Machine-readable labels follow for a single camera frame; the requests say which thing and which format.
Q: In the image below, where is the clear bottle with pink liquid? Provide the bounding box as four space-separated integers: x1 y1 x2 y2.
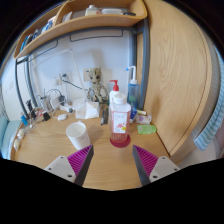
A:
109 93 131 137

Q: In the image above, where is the white tissue pack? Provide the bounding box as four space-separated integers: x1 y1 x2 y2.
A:
76 102 100 119

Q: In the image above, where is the small white jar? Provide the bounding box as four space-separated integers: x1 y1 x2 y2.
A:
13 138 21 151

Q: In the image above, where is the white power adapter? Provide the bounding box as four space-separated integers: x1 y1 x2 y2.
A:
50 97 59 109

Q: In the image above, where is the white paper cup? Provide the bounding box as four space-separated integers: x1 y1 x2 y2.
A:
66 121 90 150

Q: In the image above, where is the blue capped small bottle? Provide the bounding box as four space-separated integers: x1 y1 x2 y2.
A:
20 112 28 126

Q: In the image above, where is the wooden wall shelf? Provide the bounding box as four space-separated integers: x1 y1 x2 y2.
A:
14 0 147 59

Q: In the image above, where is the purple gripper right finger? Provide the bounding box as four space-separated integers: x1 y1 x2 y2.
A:
132 145 180 186

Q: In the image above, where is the blue spray bottle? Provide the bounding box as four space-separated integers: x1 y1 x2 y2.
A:
126 66 140 108

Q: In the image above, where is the light blue bed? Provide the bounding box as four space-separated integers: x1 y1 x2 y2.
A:
0 116 21 159

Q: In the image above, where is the striped towel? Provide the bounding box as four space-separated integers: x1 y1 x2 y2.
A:
193 71 224 152

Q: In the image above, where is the green wipes packet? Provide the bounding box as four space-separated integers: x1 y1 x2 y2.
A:
137 125 156 134

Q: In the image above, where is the red round coaster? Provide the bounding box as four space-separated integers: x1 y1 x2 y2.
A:
110 134 131 148

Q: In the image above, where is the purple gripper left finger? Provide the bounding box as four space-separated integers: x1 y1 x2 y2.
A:
45 145 94 186

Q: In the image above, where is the Groot figurine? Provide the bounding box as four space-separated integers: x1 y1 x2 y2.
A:
87 68 109 104

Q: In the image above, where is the white pump lotion bottle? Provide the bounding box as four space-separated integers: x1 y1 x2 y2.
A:
109 80 120 105

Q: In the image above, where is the white computer mouse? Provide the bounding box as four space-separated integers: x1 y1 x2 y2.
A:
57 114 68 121

